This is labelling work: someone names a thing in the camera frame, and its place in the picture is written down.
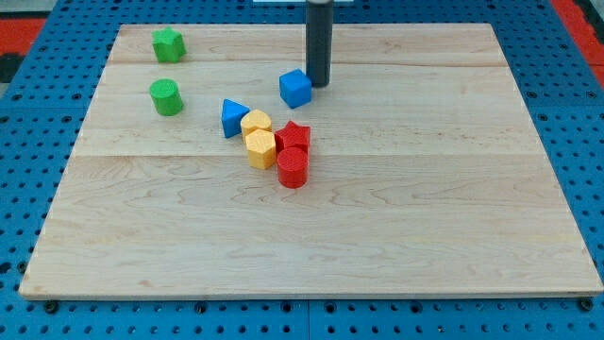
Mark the red cylinder block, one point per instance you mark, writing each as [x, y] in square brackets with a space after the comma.
[292, 167]

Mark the red star block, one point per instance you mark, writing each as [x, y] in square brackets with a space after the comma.
[293, 135]

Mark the yellow hexagon block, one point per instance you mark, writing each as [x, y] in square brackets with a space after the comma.
[261, 149]

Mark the yellow heart block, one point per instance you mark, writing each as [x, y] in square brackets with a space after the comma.
[255, 120]

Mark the blue cube block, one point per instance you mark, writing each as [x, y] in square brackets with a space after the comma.
[295, 88]

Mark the blue triangle block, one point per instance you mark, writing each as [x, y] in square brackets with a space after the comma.
[231, 117]

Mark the light wooden board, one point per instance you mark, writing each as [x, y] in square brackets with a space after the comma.
[426, 179]

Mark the green cylinder block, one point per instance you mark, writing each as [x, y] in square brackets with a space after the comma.
[166, 97]

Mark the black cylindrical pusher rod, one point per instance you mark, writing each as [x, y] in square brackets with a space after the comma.
[319, 24]

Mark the green star block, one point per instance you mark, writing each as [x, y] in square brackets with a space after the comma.
[168, 45]

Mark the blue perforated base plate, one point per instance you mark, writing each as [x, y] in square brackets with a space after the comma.
[45, 104]

